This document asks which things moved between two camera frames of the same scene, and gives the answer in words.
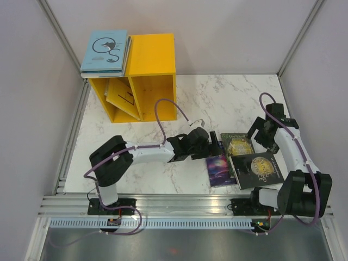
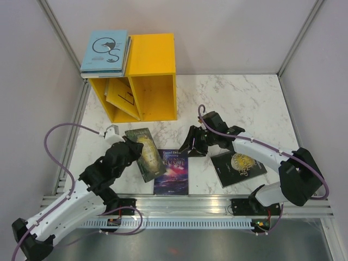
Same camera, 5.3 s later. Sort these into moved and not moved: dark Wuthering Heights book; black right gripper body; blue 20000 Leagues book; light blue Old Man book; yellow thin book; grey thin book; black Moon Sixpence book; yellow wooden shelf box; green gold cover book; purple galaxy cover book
Moved: purple galaxy cover book; black Moon Sixpence book; green gold cover book; black right gripper body
Not moved: dark Wuthering Heights book; yellow thin book; yellow wooden shelf box; blue 20000 Leagues book; grey thin book; light blue Old Man book
